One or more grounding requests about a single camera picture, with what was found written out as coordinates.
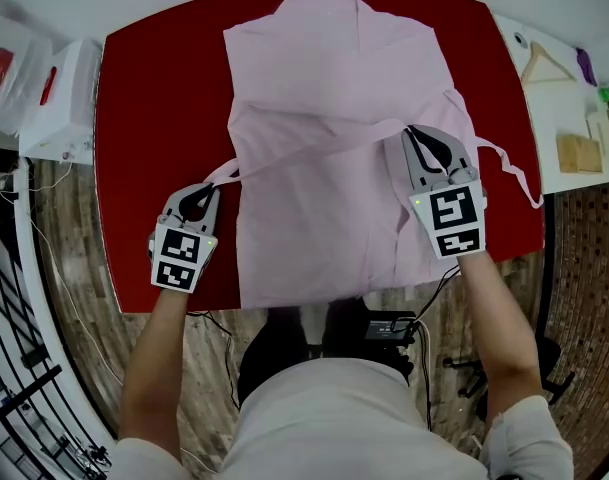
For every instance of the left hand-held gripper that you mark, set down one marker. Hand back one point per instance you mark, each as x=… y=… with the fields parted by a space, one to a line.
x=181 y=258

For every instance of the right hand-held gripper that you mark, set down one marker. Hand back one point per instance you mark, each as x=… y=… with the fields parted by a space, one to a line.
x=451 y=218

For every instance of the pink robe garment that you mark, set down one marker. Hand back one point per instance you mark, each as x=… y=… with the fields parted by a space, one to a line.
x=334 y=68

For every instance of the person's right forearm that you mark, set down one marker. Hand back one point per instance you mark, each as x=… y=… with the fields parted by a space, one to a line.
x=499 y=328

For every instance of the person's left forearm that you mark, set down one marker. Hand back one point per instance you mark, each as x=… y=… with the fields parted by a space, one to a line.
x=154 y=368

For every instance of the red covered table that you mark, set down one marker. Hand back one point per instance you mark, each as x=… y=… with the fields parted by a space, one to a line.
x=159 y=118

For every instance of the white side table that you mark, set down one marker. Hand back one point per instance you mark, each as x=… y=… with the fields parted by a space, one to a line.
x=549 y=108

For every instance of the wooden clothes hanger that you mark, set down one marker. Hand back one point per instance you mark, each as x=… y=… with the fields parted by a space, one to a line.
x=528 y=70

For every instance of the wooden box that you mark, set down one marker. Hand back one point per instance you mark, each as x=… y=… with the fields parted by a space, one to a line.
x=579 y=154

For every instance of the round metal desk grommet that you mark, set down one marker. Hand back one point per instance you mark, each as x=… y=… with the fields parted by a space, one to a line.
x=521 y=39

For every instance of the person's black trousers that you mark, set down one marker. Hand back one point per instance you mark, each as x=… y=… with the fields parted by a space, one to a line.
x=279 y=338

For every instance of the white cabinet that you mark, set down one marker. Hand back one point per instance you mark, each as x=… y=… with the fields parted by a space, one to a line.
x=64 y=108

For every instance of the black and white stair railing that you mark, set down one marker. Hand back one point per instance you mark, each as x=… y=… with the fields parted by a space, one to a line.
x=39 y=268

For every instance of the light wooden rack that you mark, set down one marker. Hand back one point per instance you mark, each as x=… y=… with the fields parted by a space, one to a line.
x=599 y=128

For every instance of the black device with screen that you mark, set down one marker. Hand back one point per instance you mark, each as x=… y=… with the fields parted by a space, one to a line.
x=384 y=327

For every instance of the purple cloth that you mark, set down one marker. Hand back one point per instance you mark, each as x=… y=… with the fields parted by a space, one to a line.
x=585 y=65

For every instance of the black office chair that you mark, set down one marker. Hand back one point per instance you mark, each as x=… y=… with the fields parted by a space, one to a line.
x=549 y=353

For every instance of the person's white shirt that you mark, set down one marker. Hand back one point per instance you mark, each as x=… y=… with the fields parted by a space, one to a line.
x=334 y=418

